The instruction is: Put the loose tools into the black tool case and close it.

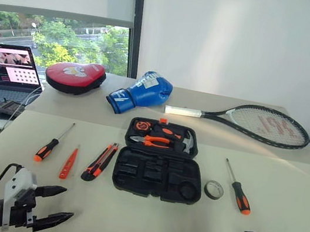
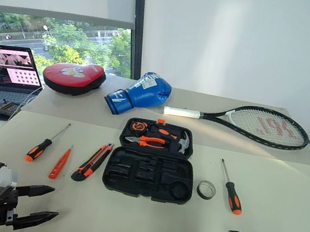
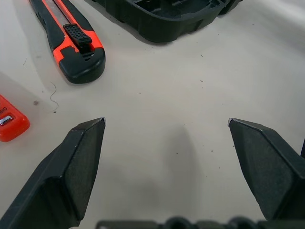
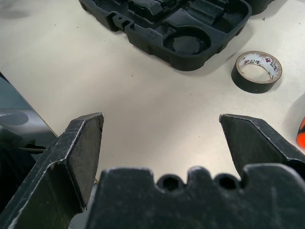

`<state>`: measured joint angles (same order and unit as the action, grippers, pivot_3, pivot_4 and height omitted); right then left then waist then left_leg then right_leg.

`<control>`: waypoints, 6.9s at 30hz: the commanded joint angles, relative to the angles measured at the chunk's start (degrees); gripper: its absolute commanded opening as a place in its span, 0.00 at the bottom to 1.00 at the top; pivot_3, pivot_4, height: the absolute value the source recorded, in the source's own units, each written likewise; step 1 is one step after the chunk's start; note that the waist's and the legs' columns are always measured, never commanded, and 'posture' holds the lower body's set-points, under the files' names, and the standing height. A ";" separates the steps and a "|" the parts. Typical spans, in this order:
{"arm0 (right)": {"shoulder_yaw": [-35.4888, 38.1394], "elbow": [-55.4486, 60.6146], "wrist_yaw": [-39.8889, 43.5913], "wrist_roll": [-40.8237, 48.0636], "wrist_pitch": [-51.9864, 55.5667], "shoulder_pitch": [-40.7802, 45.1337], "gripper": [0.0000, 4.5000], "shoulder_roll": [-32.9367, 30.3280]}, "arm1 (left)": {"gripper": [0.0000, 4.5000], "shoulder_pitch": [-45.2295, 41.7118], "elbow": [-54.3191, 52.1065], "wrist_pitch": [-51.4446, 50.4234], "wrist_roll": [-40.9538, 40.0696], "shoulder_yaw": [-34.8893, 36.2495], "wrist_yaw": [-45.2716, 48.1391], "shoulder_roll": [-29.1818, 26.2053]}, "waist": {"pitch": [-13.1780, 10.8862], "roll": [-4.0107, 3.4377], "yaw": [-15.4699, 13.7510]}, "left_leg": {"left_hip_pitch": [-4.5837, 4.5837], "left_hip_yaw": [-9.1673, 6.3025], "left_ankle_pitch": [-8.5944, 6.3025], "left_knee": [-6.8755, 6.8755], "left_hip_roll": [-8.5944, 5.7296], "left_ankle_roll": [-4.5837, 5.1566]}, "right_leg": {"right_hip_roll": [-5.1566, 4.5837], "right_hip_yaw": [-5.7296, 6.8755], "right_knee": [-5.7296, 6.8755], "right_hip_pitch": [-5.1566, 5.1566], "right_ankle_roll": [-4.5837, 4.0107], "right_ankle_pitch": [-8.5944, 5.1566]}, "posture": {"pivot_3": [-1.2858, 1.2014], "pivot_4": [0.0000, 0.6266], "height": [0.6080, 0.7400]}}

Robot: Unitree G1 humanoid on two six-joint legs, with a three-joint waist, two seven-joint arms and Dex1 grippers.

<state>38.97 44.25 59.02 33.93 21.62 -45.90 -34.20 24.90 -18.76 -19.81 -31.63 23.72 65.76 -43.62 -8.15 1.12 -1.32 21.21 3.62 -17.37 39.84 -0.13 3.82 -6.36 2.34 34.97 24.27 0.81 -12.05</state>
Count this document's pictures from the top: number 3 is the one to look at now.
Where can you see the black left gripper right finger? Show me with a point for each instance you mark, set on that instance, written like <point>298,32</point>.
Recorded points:
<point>269,171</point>

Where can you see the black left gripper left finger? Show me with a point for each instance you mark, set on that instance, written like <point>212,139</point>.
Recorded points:
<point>59,186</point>

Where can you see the orange voltage tester pen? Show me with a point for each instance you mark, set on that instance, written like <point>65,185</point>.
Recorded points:
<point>14,130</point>

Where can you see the orange black utility knife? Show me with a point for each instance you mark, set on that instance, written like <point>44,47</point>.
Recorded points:
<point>71,62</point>

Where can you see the black tool case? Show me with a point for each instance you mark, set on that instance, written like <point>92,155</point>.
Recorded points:
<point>162,26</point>

